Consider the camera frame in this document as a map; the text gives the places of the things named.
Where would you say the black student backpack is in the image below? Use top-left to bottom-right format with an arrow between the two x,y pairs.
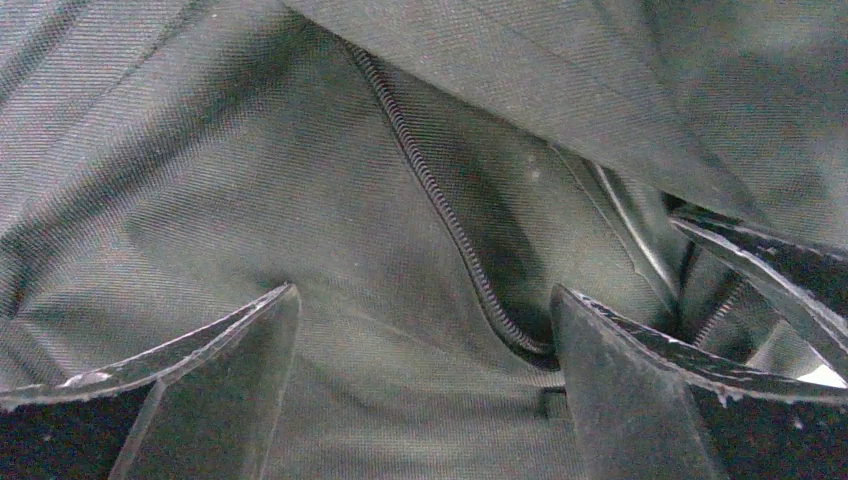
1,1 -> 847,479

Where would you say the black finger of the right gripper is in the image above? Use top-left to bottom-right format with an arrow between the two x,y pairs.
670,208 -> 847,379

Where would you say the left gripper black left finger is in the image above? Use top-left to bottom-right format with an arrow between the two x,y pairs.
1,284 -> 301,479

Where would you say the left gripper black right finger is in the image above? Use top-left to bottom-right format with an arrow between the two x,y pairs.
551,286 -> 847,479

